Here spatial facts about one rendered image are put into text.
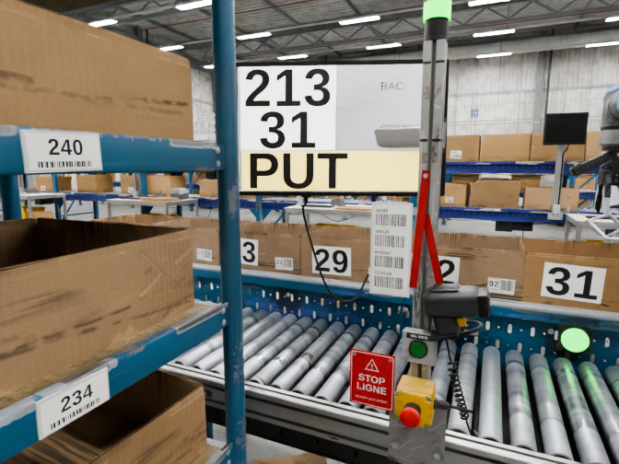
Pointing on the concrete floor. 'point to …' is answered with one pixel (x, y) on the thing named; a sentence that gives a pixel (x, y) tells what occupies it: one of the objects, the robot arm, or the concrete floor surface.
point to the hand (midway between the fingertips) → (599, 212)
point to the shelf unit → (199, 161)
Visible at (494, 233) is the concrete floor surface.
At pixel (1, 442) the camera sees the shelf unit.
